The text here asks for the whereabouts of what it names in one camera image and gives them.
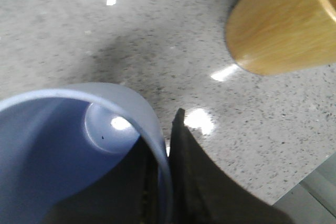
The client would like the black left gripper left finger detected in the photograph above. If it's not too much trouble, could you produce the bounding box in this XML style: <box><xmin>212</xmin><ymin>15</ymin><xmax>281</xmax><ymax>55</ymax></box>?
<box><xmin>43</xmin><ymin>138</ymin><xmax>160</xmax><ymax>223</ymax></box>

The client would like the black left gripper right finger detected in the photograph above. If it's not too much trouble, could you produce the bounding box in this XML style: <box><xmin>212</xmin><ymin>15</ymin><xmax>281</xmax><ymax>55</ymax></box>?
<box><xmin>170</xmin><ymin>108</ymin><xmax>293</xmax><ymax>223</ymax></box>

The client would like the blue plastic cup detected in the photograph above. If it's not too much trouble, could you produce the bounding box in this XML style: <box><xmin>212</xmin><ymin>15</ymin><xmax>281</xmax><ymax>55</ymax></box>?
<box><xmin>1</xmin><ymin>82</ymin><xmax>173</xmax><ymax>223</ymax></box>

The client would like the bamboo chopstick holder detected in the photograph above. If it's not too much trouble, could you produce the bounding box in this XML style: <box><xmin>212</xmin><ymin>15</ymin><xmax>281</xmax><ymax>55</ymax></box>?
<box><xmin>226</xmin><ymin>0</ymin><xmax>335</xmax><ymax>75</ymax></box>

